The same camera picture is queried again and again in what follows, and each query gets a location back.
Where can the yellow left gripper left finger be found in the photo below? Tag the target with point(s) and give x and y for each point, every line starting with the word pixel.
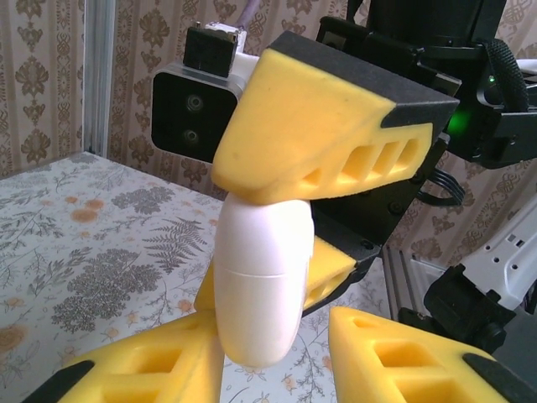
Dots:
pixel 197 344

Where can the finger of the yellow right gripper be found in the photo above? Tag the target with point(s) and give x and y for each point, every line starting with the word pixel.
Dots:
pixel 302 126
pixel 331 264

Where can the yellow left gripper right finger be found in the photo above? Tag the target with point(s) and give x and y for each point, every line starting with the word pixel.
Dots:
pixel 356 369

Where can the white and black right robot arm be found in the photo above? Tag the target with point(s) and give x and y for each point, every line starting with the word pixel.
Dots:
pixel 503 252

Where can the long aluminium base rail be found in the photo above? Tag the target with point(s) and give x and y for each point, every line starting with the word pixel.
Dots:
pixel 403 285

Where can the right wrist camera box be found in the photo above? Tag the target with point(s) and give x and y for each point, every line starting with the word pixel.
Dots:
pixel 189 113

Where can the aluminium corner post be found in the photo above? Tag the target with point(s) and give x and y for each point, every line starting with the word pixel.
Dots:
pixel 97 75

